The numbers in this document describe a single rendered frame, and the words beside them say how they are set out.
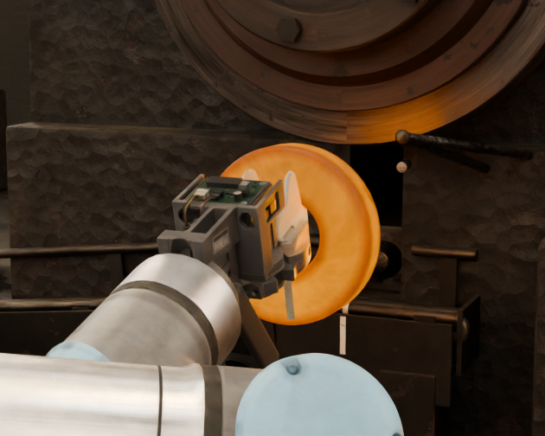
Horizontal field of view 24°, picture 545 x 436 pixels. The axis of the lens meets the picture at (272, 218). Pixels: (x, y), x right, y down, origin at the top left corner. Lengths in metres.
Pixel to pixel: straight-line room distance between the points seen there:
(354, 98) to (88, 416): 0.67
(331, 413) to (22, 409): 0.15
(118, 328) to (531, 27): 0.57
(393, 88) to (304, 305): 0.27
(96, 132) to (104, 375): 0.88
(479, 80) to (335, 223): 0.25
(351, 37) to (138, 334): 0.46
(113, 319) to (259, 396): 0.20
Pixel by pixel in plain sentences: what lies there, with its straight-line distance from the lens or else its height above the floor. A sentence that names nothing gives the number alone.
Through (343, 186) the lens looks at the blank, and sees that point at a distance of 1.04.
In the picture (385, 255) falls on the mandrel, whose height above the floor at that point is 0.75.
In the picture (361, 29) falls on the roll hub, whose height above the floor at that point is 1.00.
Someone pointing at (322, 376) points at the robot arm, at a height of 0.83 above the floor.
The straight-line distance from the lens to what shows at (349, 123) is 1.27.
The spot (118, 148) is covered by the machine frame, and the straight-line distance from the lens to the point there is 1.50.
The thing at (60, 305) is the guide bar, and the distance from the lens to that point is 1.46.
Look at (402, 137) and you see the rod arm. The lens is 1.16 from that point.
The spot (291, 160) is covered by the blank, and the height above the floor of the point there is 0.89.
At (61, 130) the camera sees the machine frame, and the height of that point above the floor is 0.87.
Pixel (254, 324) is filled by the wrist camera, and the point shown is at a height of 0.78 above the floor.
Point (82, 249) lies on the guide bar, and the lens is 1.53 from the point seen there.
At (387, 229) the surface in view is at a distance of 1.41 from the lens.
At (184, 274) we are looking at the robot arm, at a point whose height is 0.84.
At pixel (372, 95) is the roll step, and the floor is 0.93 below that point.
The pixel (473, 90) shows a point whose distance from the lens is 1.23.
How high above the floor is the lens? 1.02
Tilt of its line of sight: 10 degrees down
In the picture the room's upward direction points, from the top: straight up
